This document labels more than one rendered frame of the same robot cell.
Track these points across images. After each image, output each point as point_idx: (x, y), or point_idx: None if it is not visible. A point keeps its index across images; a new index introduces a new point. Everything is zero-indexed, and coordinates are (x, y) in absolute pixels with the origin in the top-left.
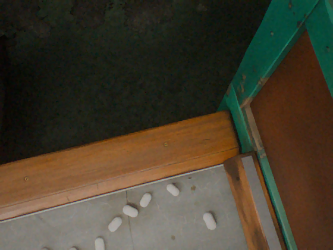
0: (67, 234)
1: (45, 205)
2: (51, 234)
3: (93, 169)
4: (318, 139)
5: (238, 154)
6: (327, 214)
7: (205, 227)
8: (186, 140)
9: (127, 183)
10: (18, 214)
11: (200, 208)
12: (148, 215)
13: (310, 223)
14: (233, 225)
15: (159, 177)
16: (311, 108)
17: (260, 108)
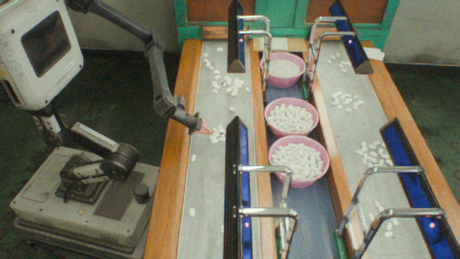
0: (209, 80)
1: (195, 82)
2: (207, 83)
3: (189, 67)
4: None
5: (200, 40)
6: None
7: (221, 52)
8: (190, 47)
9: (198, 63)
10: (195, 89)
11: (214, 52)
12: (211, 62)
13: (226, 6)
14: (223, 47)
15: (200, 57)
16: None
17: (190, 13)
